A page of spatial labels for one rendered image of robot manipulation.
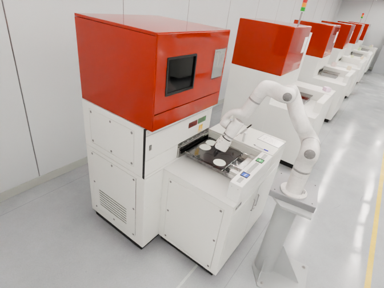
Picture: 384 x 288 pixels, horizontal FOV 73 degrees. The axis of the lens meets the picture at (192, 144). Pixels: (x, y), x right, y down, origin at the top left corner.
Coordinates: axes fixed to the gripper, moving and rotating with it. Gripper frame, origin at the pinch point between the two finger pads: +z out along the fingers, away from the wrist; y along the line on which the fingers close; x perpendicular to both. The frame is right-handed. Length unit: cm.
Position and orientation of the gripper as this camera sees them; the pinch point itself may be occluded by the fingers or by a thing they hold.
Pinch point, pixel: (215, 153)
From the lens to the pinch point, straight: 201.2
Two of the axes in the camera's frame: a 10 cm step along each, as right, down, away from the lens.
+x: -1.3, -5.1, 8.5
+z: -5.2, 7.7, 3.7
